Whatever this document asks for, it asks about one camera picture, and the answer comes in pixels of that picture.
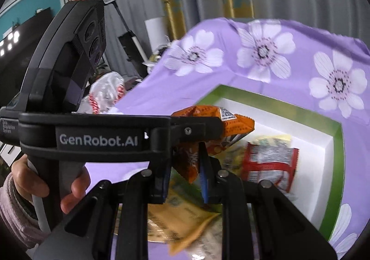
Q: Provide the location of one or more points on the white red plastic bag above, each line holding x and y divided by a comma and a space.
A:
107, 86

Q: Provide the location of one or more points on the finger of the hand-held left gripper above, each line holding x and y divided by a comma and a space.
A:
188, 131

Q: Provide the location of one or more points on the black television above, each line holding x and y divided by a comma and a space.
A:
23, 45

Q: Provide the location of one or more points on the purple floral tablecloth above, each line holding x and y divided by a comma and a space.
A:
260, 89

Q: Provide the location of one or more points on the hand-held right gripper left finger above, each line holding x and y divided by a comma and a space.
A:
159, 187

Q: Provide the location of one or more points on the person's left forearm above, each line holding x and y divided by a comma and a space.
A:
17, 219

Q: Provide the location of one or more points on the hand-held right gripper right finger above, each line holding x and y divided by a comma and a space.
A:
205, 182

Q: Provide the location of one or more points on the green white snack packet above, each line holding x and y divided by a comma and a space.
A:
177, 193

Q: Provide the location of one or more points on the orange yellow snack packet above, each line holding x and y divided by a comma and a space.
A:
185, 225

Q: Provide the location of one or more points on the black upright appliance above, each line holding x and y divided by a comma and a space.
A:
133, 48

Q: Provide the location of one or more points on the red white snack packet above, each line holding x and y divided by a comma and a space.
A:
268, 161

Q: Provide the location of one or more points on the green cardboard box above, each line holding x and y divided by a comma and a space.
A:
303, 138

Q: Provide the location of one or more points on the white panel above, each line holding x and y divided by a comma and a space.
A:
156, 34

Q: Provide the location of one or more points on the person's left hand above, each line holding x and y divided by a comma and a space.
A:
75, 190

